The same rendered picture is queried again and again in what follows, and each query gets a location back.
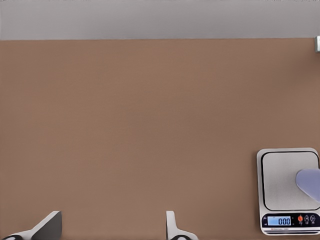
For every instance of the white digital kitchen scale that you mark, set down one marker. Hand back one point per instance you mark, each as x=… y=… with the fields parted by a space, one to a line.
x=277 y=185

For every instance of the lavender blue cup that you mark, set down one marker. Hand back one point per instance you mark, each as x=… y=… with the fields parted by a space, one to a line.
x=310 y=181

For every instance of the silver frame post foot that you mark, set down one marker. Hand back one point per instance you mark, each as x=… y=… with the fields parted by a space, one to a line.
x=317 y=44

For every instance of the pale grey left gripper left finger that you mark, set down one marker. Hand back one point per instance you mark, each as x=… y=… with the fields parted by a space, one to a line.
x=47 y=227

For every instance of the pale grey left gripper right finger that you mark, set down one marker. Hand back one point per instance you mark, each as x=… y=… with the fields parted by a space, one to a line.
x=171 y=225

